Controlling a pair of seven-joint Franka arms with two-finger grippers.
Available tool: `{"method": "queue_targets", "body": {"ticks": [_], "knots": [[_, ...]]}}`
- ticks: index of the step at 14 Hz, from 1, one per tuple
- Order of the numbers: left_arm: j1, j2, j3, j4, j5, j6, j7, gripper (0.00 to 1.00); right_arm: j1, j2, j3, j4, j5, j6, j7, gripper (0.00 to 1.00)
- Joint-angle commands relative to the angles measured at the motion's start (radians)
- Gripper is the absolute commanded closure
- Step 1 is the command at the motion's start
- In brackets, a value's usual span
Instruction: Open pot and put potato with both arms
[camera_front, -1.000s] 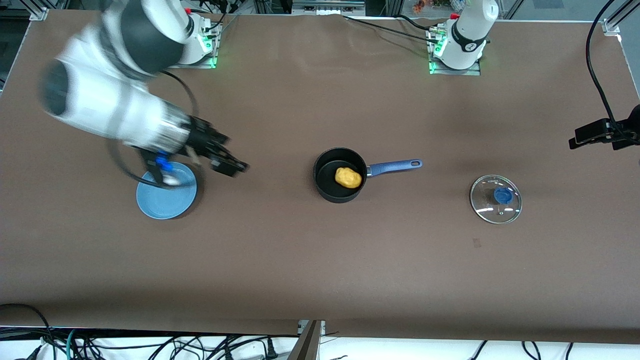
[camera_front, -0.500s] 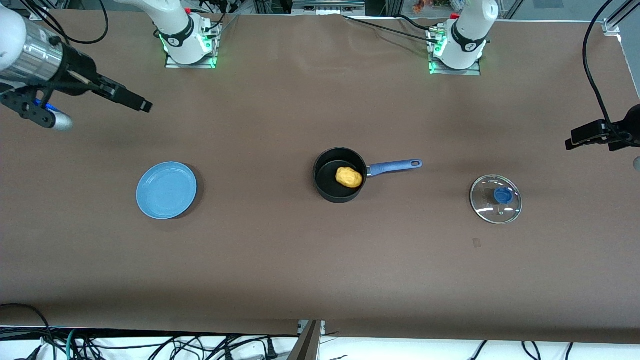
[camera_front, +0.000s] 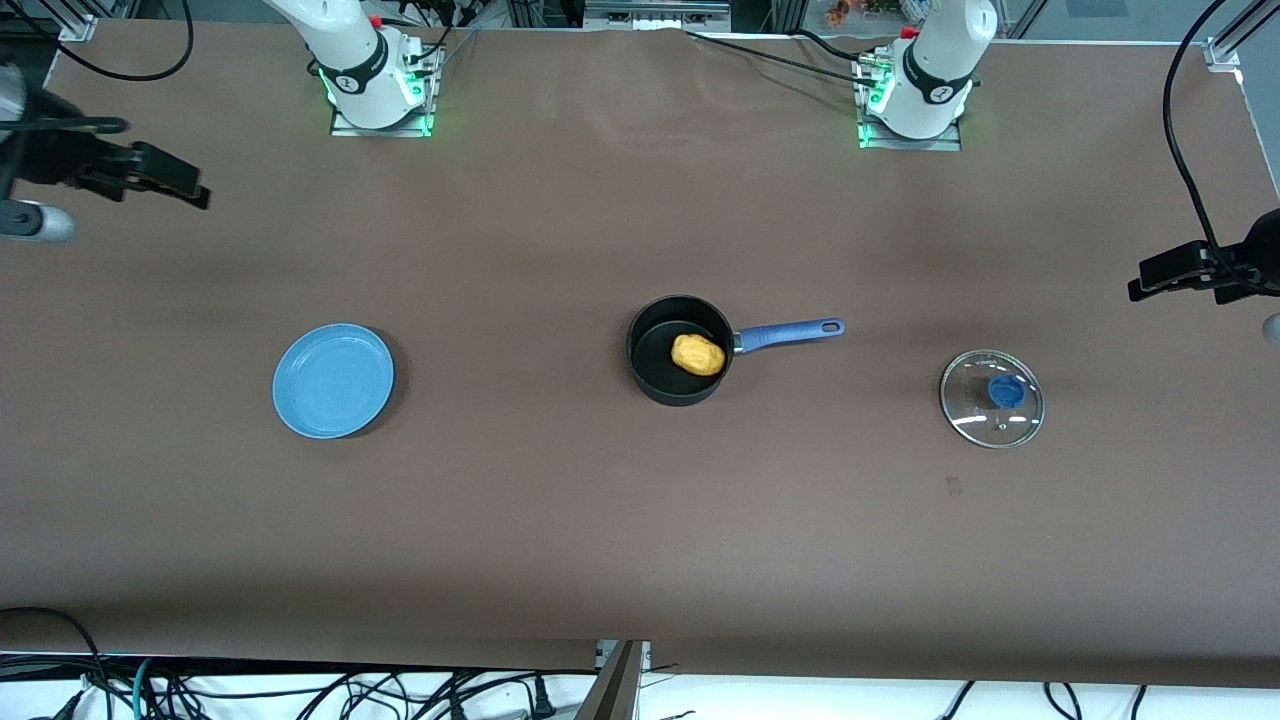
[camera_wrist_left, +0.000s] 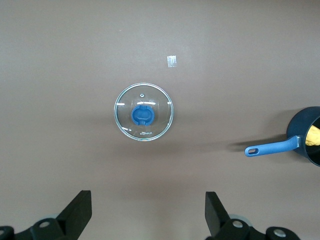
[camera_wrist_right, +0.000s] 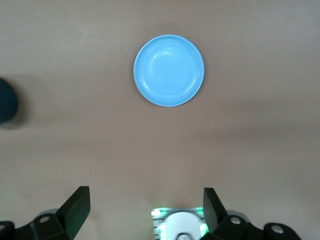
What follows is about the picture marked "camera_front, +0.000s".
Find glass lid with blue knob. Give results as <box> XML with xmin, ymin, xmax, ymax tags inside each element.
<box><xmin>939</xmin><ymin>348</ymin><xmax>1045</xmax><ymax>449</ymax></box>

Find black pot with blue handle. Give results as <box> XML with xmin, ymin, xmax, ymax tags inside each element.
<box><xmin>626</xmin><ymin>294</ymin><xmax>847</xmax><ymax>408</ymax></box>

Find long black looping cable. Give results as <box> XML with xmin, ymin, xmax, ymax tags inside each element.
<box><xmin>0</xmin><ymin>0</ymin><xmax>193</xmax><ymax>84</ymax></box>

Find grey metal post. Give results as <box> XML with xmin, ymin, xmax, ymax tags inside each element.
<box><xmin>575</xmin><ymin>640</ymin><xmax>652</xmax><ymax>720</ymax></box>

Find black floor cable loop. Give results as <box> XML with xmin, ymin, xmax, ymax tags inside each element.
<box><xmin>0</xmin><ymin>606</ymin><xmax>107</xmax><ymax>720</ymax></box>

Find brown table cover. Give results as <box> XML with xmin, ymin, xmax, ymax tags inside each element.
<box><xmin>0</xmin><ymin>20</ymin><xmax>1280</xmax><ymax>691</ymax></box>

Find grey metal equipment box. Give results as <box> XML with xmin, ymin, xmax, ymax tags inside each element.
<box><xmin>585</xmin><ymin>0</ymin><xmax>732</xmax><ymax>32</ymax></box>

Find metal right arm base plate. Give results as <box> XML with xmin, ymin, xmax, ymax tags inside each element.
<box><xmin>330</xmin><ymin>40</ymin><xmax>438</xmax><ymax>138</ymax></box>

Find black cables at right base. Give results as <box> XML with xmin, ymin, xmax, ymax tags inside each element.
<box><xmin>398</xmin><ymin>0</ymin><xmax>479</xmax><ymax>73</ymax></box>

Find colourful small objects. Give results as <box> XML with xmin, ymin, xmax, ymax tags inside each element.
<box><xmin>824</xmin><ymin>0</ymin><xmax>936</xmax><ymax>27</ymax></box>

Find yellow potato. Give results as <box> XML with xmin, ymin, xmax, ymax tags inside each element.
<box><xmin>671</xmin><ymin>333</ymin><xmax>727</xmax><ymax>378</ymax></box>

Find black cable to left base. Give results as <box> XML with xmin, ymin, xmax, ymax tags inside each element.
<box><xmin>685</xmin><ymin>29</ymin><xmax>883</xmax><ymax>87</ymax></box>

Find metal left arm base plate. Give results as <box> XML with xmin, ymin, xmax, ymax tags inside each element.
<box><xmin>857</xmin><ymin>50</ymin><xmax>963</xmax><ymax>152</ymax></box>

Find blue round plate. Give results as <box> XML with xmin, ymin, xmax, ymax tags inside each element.
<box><xmin>272</xmin><ymin>322</ymin><xmax>396</xmax><ymax>440</ymax></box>

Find black cable with plug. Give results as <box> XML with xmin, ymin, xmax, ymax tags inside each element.
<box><xmin>440</xmin><ymin>672</ymin><xmax>558</xmax><ymax>720</ymax></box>

